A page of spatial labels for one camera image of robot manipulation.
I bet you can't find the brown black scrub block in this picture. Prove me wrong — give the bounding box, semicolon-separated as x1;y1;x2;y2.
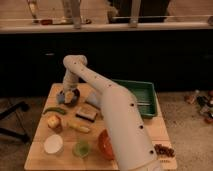
75;107;97;122

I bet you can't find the yellow apple piece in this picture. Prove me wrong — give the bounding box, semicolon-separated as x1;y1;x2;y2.
47;115;62;129

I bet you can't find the orange bowl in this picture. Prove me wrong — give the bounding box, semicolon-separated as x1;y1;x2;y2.
98;130;115;160

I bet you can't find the yellow corn cob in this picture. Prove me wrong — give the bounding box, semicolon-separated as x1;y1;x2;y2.
67;121;91;134

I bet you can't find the green cup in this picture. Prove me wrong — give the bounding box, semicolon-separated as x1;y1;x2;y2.
72;140;90;158

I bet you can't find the yellow blue sponge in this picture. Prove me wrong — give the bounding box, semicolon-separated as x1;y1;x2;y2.
56;91;74;104

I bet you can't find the clutter pile on floor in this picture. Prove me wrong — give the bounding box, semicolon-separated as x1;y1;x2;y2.
184;90;213;124

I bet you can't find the black chair base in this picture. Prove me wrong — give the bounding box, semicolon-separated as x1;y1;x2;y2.
0;100;32;144

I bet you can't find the green tray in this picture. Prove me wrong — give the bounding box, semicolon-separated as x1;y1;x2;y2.
115;79;157;119

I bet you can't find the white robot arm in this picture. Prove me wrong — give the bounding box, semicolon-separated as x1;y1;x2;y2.
63;55;164;171

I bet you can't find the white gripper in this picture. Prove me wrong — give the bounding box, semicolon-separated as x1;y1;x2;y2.
63;70;79;92

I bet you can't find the purple bowl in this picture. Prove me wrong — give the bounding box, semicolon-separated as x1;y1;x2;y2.
56;89;80;106

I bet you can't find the red grapes bunch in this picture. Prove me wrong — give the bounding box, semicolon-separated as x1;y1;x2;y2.
154;144;175;157

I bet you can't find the wooden table board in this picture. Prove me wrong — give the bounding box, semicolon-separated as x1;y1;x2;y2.
24;83;177;171

